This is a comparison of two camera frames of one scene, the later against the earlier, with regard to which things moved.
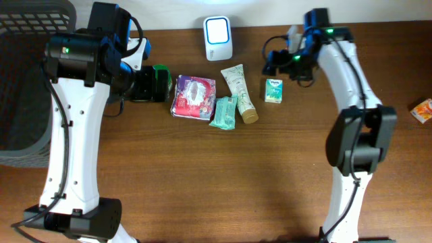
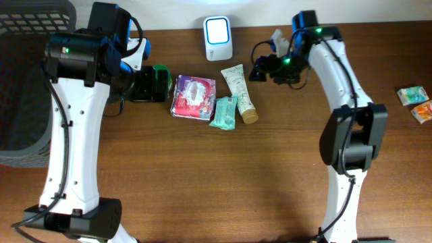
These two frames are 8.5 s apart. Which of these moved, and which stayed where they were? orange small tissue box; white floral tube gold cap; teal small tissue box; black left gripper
Moved: teal small tissue box
Stayed: black left gripper; orange small tissue box; white floral tube gold cap
